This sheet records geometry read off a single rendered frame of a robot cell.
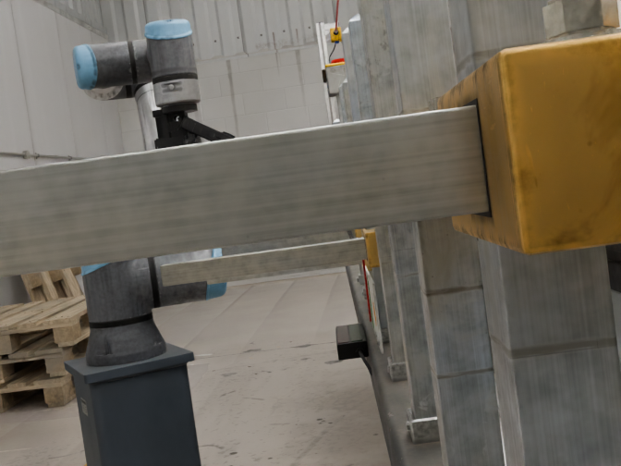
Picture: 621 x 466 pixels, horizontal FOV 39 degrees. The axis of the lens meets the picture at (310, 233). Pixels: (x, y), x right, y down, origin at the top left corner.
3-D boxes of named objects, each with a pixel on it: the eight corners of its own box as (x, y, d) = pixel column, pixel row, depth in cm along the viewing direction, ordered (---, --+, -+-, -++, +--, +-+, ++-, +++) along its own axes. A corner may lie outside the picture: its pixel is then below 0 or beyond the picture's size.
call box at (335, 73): (329, 97, 201) (324, 64, 200) (329, 100, 208) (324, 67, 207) (359, 93, 201) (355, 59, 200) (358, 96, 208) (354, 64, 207)
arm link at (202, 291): (161, 317, 212) (121, 78, 246) (231, 306, 216) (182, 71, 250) (159, 291, 199) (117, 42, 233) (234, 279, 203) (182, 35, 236)
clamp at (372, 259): (369, 268, 121) (364, 232, 121) (365, 260, 135) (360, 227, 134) (409, 263, 121) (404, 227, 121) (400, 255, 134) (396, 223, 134)
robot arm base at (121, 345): (95, 370, 195) (89, 326, 195) (79, 360, 212) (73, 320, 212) (176, 353, 204) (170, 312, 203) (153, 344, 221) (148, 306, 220)
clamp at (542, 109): (499, 262, 21) (473, 51, 21) (431, 231, 34) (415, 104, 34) (758, 226, 21) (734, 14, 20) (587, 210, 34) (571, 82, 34)
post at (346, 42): (383, 350, 129) (340, 27, 127) (382, 346, 133) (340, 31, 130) (407, 347, 129) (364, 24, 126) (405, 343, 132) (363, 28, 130)
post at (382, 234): (400, 414, 104) (347, 14, 102) (398, 407, 108) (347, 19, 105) (429, 410, 104) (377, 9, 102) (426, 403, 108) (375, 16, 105)
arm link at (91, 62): (77, 61, 239) (67, 37, 174) (122, 56, 242) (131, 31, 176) (83, 104, 241) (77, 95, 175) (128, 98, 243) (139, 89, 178)
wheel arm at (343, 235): (223, 265, 175) (220, 244, 175) (225, 263, 178) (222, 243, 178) (437, 236, 174) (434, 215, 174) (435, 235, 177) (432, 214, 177)
